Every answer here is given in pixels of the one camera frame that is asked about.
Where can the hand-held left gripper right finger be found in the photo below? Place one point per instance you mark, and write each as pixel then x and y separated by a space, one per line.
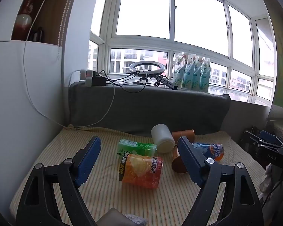
pixel 191 162

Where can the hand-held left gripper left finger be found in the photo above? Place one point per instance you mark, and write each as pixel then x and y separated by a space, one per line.
pixel 88 160

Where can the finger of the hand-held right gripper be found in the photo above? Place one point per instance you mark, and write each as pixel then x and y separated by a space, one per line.
pixel 271 137

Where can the orange paper cup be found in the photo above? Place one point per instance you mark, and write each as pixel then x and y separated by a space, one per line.
pixel 178 164

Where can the white plastic cup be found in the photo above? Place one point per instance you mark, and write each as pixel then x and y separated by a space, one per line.
pixel 162 138

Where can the blue orange drink can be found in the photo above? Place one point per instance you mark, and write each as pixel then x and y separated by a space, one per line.
pixel 210 150

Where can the white cloth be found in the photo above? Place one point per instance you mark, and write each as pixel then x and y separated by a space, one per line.
pixel 266 179

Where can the orange cylinder can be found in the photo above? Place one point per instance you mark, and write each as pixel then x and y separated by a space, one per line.
pixel 185 136

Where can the striped yellow bed sheet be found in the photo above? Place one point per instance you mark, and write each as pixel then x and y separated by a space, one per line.
pixel 132 202

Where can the grey cloth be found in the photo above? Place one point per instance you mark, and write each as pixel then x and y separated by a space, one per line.
pixel 122 217

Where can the black power adapter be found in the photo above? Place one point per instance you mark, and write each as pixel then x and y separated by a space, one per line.
pixel 99 81

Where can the white power strip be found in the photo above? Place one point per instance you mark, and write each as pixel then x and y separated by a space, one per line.
pixel 85 75

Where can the white framed window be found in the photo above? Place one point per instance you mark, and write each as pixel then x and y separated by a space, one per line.
pixel 171 44

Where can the dark bottle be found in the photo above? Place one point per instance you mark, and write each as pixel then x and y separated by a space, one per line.
pixel 37 34

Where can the red and white vase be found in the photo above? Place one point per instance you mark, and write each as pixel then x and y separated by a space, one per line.
pixel 23 21

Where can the wooden wall shelf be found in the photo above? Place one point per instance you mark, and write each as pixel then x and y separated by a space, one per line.
pixel 54 14

